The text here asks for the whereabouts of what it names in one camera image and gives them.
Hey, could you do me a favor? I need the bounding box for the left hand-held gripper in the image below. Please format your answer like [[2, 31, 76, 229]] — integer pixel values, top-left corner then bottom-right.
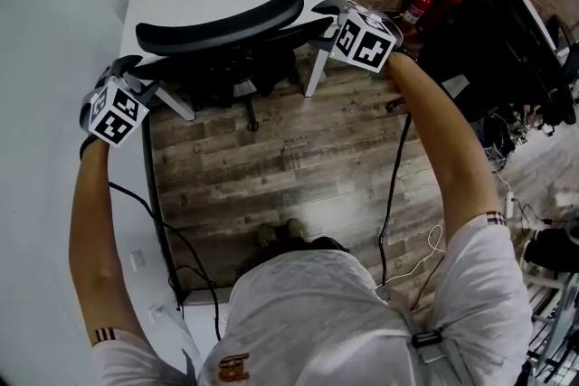
[[80, 55, 160, 148]]

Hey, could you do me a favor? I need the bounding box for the person's left shoe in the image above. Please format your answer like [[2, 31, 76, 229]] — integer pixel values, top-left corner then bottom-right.
[[256, 223, 279, 248]]

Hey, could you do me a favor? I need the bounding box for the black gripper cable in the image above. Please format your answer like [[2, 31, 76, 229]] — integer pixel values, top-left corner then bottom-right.
[[108, 180, 223, 343], [377, 101, 413, 286]]

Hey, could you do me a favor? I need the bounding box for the grey shoulder strap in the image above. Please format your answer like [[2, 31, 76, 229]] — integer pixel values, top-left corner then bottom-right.
[[410, 328, 471, 386]]

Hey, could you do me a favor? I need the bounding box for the person's shoe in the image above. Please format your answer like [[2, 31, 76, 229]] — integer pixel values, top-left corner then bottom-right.
[[256, 223, 279, 248], [286, 218, 309, 241]]

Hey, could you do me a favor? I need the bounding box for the person's white t-shirt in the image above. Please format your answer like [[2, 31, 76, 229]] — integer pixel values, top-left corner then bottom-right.
[[92, 210, 535, 386]]

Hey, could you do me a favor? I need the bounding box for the person's left forearm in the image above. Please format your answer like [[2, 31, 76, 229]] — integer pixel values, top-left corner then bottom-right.
[[67, 135, 137, 347]]

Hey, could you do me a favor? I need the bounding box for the red fire extinguisher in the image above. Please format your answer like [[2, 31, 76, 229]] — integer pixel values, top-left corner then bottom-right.
[[400, 0, 434, 36]]

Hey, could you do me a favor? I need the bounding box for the person's right forearm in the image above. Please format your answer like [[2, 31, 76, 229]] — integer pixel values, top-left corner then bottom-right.
[[386, 52, 503, 249]]

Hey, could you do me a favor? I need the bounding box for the black mesh office chair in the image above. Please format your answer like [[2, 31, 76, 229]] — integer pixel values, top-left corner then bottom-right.
[[119, 0, 338, 133]]

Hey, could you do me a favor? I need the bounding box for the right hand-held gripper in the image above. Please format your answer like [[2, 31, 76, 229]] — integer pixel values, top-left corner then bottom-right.
[[307, 0, 404, 73]]

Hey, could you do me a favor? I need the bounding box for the white cable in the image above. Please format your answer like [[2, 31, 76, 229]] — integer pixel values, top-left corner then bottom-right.
[[384, 166, 512, 286]]

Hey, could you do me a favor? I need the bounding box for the person's right shoe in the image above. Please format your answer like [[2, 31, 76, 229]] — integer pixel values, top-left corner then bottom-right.
[[286, 218, 309, 241]]

